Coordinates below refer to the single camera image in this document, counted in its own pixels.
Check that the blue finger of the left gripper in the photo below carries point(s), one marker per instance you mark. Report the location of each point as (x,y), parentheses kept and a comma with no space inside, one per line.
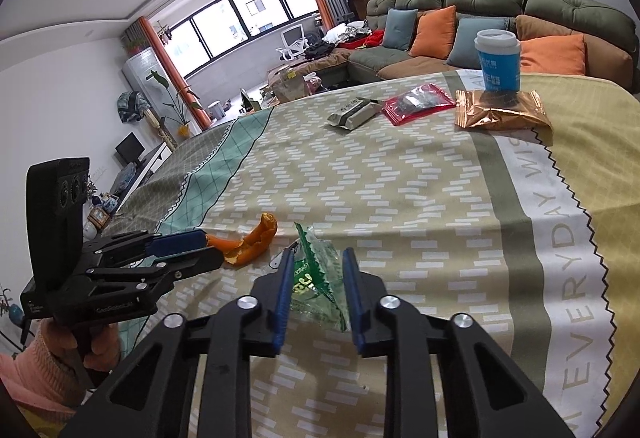
(177,243)
(192,263)

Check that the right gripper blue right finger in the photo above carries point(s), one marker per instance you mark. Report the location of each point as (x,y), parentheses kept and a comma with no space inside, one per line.
(357,309)

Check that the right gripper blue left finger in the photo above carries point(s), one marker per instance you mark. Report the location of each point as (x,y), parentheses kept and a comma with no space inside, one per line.
(281,306)

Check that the green clear plastic wrapper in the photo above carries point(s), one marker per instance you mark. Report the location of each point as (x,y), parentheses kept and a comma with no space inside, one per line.
(318,291)

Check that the orange peel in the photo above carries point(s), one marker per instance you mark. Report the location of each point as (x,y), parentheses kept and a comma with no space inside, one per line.
(240,252)

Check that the gold foil snack bag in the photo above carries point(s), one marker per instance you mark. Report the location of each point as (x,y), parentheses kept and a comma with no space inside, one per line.
(500,110)

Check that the pink sleeved left forearm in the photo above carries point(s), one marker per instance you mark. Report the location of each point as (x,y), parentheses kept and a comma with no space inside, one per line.
(44,388)

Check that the left hand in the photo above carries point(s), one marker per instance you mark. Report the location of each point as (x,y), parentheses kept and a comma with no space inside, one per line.
(105,346)

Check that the white black tv cabinet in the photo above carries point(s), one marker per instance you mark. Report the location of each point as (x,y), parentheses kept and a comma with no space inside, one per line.
(103,206)

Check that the small black monitor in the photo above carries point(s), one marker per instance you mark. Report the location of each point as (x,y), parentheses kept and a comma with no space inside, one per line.
(129,150)

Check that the tall green potted plant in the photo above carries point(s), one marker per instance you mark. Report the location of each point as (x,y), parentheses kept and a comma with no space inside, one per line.
(174,115)

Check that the orange curtain left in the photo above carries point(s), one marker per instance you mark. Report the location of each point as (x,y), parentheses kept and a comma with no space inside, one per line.
(184,90)

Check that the white standing air conditioner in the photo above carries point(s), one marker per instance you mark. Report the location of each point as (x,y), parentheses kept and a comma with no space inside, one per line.
(145,74)

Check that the patterned tablecloth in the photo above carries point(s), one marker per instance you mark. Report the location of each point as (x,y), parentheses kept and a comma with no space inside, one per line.
(534,233)

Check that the red snack packet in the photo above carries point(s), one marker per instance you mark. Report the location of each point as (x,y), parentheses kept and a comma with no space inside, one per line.
(416,103)

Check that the cluttered coffee table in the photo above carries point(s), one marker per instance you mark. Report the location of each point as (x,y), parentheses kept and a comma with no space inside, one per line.
(285,84)

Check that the large window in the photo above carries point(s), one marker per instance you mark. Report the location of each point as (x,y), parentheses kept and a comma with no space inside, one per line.
(222,26)

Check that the white office chair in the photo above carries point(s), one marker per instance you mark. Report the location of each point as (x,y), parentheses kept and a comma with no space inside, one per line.
(294,41)

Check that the orange cushion middle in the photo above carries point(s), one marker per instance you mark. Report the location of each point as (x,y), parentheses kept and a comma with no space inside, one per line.
(435,33)

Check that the orange cushion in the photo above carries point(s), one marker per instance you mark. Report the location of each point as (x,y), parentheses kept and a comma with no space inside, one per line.
(557,55)
(435,33)

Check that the blue cushion near window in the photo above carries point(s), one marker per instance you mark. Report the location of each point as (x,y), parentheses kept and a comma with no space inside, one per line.
(399,29)

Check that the blue white coffee cup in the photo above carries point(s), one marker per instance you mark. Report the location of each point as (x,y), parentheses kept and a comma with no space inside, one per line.
(500,59)

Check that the orange cushion near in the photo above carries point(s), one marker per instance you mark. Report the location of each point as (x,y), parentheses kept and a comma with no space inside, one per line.
(557,55)

